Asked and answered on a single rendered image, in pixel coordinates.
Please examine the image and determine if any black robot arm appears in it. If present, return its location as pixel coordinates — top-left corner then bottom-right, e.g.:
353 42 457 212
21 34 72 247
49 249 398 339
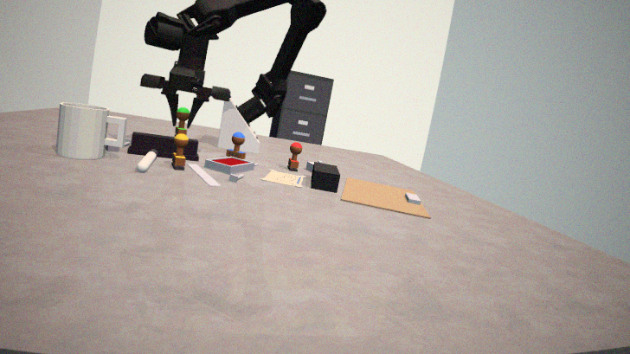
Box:
144 0 327 126

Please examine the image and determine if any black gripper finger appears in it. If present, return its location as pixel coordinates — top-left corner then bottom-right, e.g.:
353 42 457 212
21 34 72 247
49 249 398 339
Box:
161 92 179 126
187 98 209 129

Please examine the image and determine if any cream paper card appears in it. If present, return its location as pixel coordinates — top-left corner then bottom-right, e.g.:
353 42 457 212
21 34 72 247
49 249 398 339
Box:
261 170 305 187

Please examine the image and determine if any rubber stamp with blue handle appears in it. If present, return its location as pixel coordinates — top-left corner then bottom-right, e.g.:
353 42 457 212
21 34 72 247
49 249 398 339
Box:
226 132 246 159

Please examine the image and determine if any white flat strip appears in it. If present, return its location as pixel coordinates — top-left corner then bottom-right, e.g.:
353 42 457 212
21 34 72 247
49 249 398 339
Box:
188 164 221 187

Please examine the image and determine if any white mug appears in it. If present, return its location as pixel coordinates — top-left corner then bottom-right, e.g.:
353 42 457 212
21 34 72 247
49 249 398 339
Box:
55 103 127 160

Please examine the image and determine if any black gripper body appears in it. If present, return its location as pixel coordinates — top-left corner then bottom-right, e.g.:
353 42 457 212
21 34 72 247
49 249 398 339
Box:
140 53 231 102

